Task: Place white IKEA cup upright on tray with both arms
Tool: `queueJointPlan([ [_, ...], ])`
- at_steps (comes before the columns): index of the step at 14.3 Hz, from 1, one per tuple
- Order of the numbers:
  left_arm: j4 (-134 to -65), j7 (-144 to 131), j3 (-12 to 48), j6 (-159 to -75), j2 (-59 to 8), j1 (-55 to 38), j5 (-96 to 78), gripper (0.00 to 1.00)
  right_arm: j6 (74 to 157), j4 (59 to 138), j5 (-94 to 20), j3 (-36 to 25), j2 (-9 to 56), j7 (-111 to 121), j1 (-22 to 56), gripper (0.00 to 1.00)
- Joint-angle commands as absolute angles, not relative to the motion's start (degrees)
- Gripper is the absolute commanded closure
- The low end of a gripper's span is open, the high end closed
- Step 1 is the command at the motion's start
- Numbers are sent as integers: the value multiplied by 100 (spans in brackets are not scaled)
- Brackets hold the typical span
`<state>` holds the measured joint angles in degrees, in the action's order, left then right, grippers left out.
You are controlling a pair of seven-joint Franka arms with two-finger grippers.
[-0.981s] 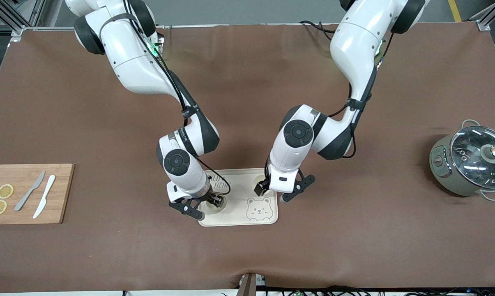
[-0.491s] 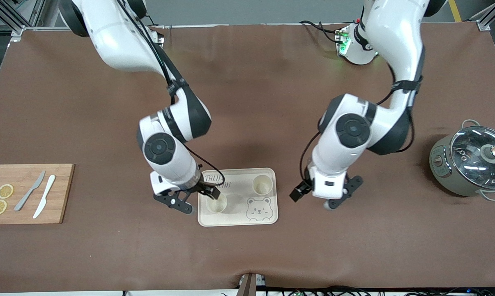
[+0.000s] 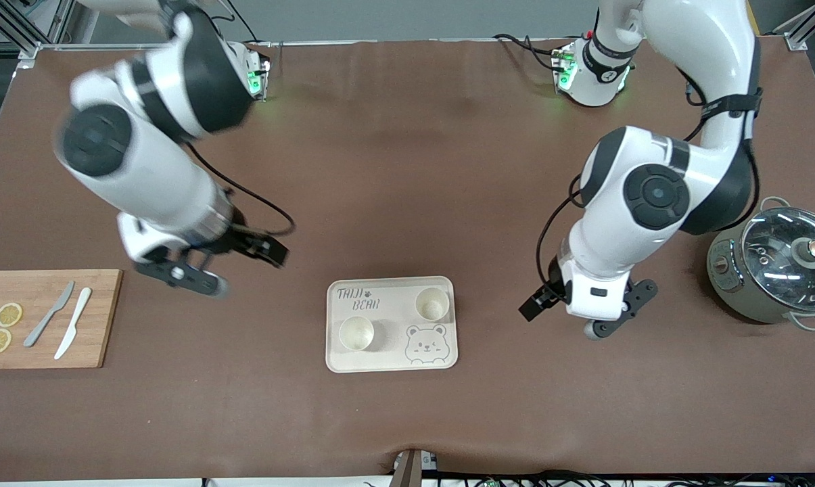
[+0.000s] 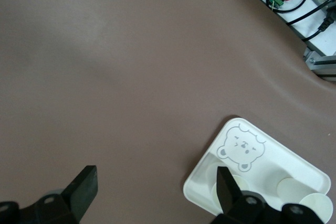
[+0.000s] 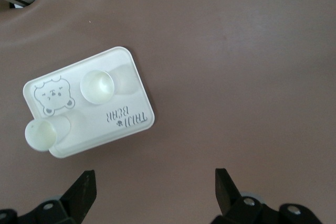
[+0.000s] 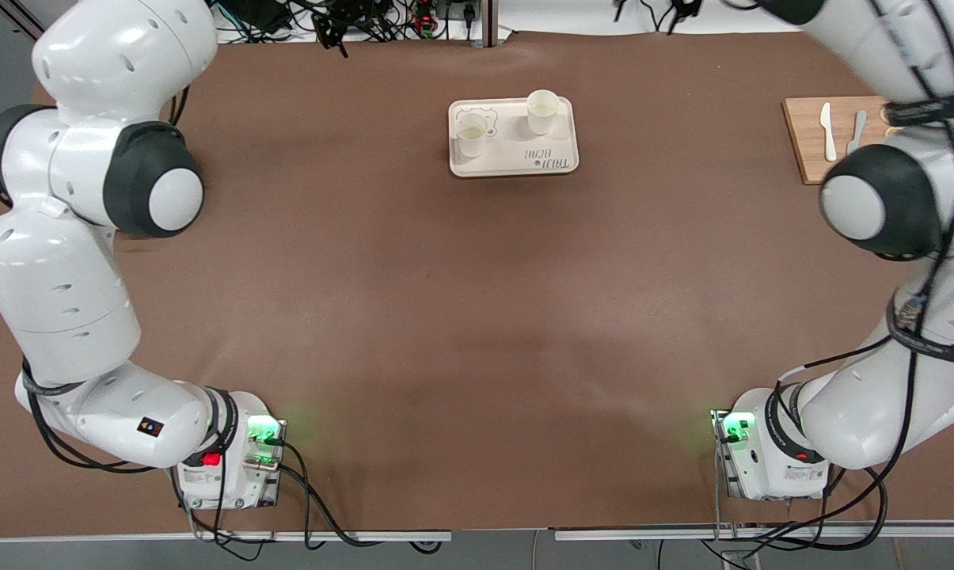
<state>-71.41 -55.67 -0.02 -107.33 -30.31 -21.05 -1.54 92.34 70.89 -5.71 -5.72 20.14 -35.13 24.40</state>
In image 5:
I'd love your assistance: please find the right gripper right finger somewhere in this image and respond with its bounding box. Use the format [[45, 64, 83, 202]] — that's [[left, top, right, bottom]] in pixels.
[[211, 168, 321, 224]]

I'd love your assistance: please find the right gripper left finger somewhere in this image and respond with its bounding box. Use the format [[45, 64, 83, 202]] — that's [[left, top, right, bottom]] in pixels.
[[0, 170, 97, 224]]

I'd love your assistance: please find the white plastic cup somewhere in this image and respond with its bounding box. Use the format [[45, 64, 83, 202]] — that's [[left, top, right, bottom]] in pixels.
[[24, 115, 71, 153], [80, 68, 122, 104]]

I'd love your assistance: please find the cream bear print tray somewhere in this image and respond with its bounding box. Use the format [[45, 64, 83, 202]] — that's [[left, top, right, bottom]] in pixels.
[[22, 46, 155, 159]]

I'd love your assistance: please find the brown table mat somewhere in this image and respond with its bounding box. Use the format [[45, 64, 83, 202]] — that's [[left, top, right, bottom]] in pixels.
[[0, 0, 336, 224]]

